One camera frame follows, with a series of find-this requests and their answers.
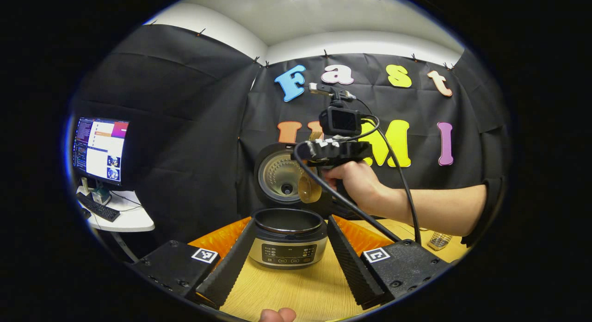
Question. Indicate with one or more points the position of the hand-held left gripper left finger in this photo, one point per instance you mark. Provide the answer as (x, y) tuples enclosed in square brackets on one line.
[(229, 266)]

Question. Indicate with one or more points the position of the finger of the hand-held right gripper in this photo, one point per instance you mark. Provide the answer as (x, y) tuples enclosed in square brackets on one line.
[(307, 151)]

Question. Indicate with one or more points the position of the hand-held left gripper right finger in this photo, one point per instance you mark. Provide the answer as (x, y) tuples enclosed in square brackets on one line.
[(351, 266)]

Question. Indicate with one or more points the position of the wooden spoon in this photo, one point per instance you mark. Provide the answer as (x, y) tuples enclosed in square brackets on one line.
[(309, 190)]

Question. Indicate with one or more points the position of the grey silver rice cooker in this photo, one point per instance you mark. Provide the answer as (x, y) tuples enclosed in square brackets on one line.
[(286, 255)]

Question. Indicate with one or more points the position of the white side desk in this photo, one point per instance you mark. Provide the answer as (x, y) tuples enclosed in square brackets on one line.
[(134, 220)]

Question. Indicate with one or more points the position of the black keyboard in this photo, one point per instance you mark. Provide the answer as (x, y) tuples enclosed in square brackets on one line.
[(99, 208)]

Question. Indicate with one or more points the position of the small teal box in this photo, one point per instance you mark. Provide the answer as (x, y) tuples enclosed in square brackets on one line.
[(101, 196)]

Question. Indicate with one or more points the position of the computer monitor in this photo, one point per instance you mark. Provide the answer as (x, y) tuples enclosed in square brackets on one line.
[(101, 148)]

